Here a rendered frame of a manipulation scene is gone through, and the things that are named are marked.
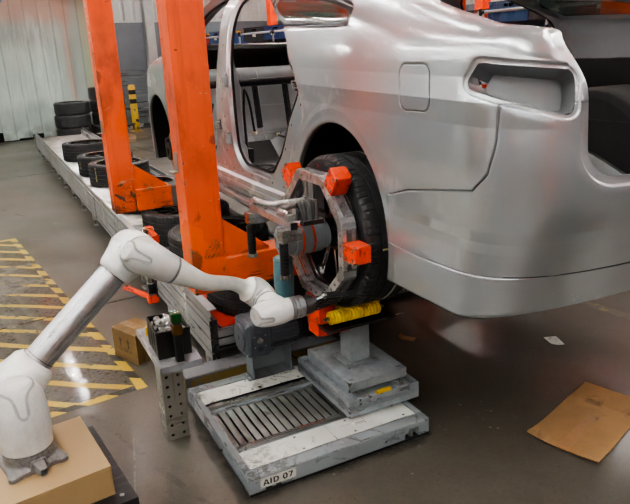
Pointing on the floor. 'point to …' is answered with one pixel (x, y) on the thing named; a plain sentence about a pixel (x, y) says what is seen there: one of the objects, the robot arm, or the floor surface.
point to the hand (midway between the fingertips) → (347, 295)
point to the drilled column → (173, 404)
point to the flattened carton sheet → (588, 422)
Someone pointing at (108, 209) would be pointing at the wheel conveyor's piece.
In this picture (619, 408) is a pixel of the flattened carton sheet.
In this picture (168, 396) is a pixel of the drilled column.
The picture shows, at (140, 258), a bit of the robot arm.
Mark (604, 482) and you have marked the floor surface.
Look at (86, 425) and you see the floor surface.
